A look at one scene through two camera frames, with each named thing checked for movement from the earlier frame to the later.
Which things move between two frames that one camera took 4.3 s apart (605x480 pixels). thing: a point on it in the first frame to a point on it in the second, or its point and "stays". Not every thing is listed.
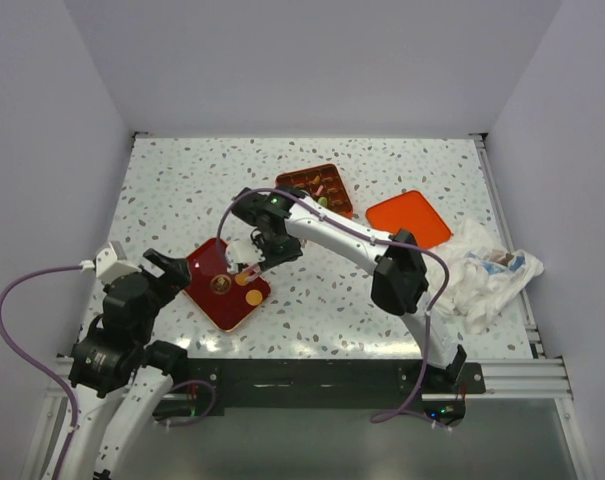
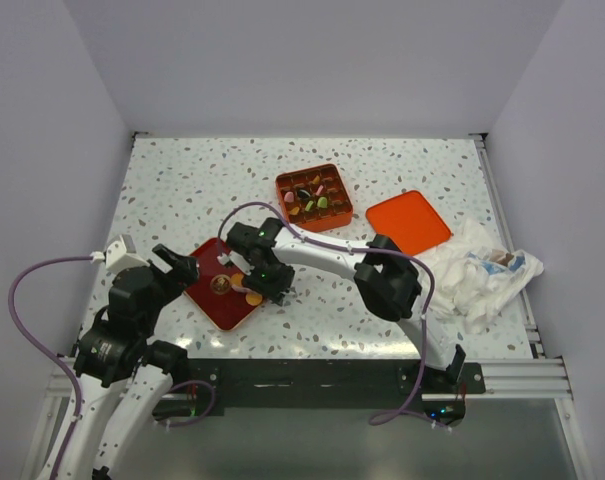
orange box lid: [410, 211] stays
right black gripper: [270, 260] to [273, 291]
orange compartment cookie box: [324, 184] stays
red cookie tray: [229, 298] stays
